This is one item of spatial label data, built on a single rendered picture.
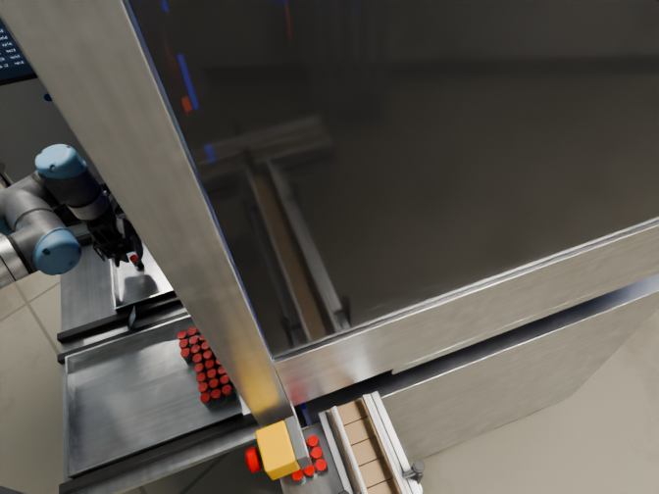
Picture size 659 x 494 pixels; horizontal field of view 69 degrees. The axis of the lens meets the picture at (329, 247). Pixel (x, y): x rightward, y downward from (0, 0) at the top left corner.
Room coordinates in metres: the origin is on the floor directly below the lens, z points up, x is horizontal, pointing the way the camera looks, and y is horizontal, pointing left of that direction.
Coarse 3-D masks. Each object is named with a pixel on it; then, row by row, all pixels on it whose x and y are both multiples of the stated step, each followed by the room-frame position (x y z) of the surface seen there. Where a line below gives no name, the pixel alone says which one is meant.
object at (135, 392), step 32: (96, 352) 0.50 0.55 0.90; (128, 352) 0.50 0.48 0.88; (160, 352) 0.49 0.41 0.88; (96, 384) 0.43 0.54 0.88; (128, 384) 0.42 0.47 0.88; (160, 384) 0.42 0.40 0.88; (192, 384) 0.41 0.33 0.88; (96, 416) 0.36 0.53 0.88; (128, 416) 0.35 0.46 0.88; (160, 416) 0.35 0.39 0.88; (192, 416) 0.34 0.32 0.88; (224, 416) 0.33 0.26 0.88; (96, 448) 0.30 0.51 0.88; (128, 448) 0.29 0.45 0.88
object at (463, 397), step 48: (624, 288) 0.52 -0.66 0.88; (528, 336) 0.43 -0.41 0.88; (576, 336) 0.46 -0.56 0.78; (624, 336) 0.51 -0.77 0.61; (384, 384) 0.36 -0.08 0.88; (432, 384) 0.36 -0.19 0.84; (480, 384) 0.40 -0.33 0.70; (528, 384) 0.44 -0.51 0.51; (576, 384) 0.51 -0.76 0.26; (432, 432) 0.37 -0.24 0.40; (480, 432) 0.43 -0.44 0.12
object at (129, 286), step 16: (128, 256) 0.78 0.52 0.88; (144, 256) 0.77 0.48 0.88; (112, 272) 0.70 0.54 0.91; (128, 272) 0.72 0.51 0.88; (144, 272) 0.72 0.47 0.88; (160, 272) 0.71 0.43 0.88; (128, 288) 0.68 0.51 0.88; (144, 288) 0.67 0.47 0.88; (160, 288) 0.66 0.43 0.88; (128, 304) 0.61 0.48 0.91; (144, 304) 0.61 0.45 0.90
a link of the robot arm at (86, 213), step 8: (104, 192) 0.73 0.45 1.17; (96, 200) 0.70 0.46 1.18; (104, 200) 0.71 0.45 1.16; (72, 208) 0.68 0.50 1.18; (80, 208) 0.68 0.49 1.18; (88, 208) 0.68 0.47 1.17; (96, 208) 0.69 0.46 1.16; (104, 208) 0.70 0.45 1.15; (80, 216) 0.68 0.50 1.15; (88, 216) 0.68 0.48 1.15; (96, 216) 0.69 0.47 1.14
